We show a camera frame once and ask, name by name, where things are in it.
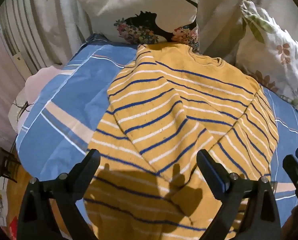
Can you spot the pink cloth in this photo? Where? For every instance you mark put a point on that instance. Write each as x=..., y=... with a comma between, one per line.
x=36, y=85

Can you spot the beige striped curtain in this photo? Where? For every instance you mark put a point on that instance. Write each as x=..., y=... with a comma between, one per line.
x=41, y=22

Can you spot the dark wooden stool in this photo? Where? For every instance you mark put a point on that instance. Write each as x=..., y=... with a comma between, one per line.
x=6, y=163

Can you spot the floral pillow with black silhouette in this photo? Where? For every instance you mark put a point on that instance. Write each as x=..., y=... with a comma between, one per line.
x=129, y=5

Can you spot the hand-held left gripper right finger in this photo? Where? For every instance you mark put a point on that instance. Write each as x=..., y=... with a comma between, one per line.
x=214, y=172

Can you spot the white leaf print pillow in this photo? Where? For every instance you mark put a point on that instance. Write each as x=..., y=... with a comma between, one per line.
x=276, y=52

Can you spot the blue plaid bed sheet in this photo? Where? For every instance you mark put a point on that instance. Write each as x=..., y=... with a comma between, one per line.
x=76, y=97

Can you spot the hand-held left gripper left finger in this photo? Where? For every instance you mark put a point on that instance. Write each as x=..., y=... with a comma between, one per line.
x=93, y=158

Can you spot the yellow striped sweater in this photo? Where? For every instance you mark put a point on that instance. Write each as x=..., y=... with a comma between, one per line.
x=179, y=110

